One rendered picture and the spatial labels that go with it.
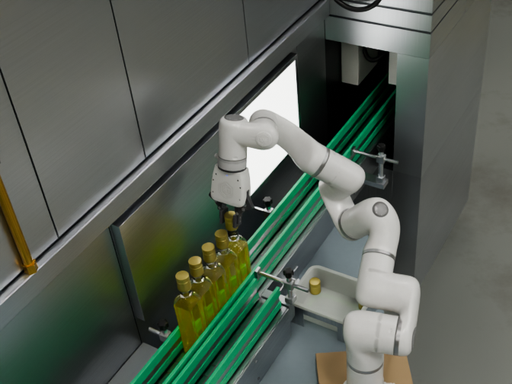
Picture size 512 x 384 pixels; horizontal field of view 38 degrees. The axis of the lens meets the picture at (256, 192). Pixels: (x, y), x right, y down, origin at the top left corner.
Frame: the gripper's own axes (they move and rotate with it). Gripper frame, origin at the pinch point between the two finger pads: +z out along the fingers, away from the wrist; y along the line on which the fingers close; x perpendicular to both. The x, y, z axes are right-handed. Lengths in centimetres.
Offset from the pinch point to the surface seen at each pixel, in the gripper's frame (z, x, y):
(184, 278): 6.8, -22.7, 1.2
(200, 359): 29.8, -22.6, 6.2
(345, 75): -12, 99, -12
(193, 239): 10.9, 0.1, -11.9
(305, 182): 10, 51, -3
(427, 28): -39, 79, 22
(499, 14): 18, 388, -22
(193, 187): -5.8, -0.2, -11.9
